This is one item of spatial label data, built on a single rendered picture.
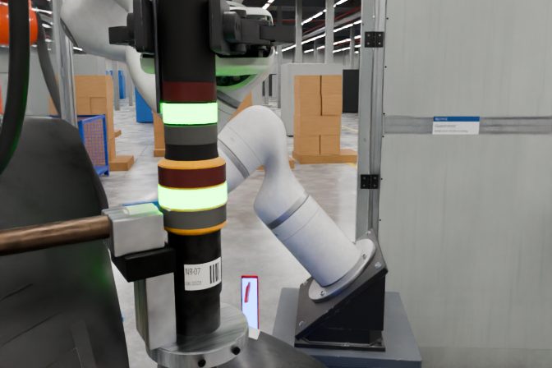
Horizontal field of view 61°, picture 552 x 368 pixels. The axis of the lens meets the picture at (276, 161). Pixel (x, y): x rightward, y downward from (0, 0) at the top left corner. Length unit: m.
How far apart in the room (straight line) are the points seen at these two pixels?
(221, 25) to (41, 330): 0.22
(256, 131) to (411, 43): 1.27
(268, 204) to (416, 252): 1.39
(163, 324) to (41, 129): 0.20
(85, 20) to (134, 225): 0.65
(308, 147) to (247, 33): 8.23
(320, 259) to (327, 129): 7.62
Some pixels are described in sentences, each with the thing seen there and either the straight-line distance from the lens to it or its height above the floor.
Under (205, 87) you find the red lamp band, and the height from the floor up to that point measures 1.47.
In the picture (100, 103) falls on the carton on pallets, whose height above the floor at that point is 1.12.
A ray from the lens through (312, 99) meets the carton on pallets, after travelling 8.47.
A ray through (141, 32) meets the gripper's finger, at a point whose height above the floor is 1.50.
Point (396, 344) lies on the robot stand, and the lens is 1.07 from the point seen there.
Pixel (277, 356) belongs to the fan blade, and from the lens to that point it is 0.58.
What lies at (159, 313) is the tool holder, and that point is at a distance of 0.31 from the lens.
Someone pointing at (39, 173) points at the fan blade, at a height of 1.40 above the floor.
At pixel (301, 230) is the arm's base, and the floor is 1.16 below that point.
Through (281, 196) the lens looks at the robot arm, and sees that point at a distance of 0.99.
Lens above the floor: 1.47
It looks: 10 degrees down
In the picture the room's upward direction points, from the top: straight up
